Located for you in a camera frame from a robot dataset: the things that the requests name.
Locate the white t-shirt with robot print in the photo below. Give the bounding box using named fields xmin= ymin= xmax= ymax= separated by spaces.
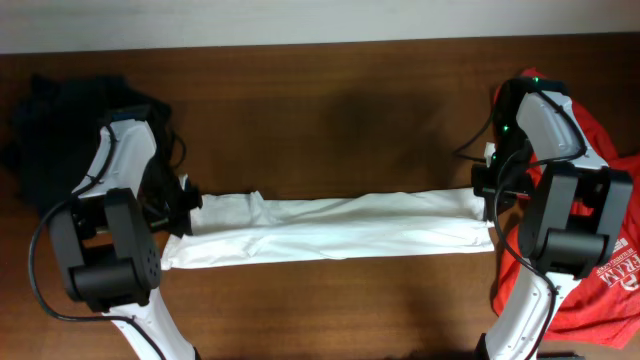
xmin=161 ymin=188 xmax=494 ymax=270

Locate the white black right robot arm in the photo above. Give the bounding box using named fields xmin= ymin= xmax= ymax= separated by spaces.
xmin=471 ymin=76 xmax=633 ymax=359

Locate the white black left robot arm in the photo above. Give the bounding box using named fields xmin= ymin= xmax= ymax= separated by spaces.
xmin=27 ymin=105 xmax=202 ymax=359

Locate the black folded clothes pile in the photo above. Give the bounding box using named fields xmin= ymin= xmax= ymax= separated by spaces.
xmin=1 ymin=74 xmax=175 ymax=216

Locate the red t-shirt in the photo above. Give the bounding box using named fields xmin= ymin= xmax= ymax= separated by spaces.
xmin=491 ymin=68 xmax=640 ymax=350

